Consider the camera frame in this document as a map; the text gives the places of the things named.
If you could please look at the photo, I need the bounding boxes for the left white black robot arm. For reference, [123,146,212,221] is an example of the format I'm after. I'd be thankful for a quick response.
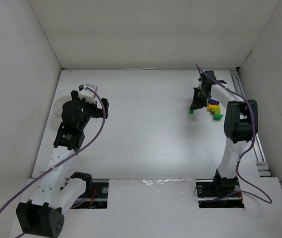
[16,85,109,238]

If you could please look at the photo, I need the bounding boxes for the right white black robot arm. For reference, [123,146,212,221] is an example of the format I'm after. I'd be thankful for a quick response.
[189,70,258,198]

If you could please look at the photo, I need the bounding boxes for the purple lego brick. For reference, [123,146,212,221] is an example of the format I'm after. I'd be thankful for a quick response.
[208,98,219,106]

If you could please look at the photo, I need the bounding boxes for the yellow lego brick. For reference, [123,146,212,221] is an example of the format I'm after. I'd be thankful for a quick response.
[207,104,220,112]

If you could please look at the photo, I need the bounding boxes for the lime green lego brick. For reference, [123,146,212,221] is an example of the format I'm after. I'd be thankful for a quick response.
[211,106,221,115]

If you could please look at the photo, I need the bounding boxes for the white round divided container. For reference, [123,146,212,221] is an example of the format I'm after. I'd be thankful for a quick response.
[52,96,69,119]

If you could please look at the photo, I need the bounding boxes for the dark green lego brick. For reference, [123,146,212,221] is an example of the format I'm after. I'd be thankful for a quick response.
[213,114,223,121]

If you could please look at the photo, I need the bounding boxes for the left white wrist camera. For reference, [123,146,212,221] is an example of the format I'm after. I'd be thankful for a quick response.
[78,83,98,104]

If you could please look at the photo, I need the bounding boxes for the right aluminium rail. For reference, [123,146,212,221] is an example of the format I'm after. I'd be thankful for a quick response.
[230,70,272,177]

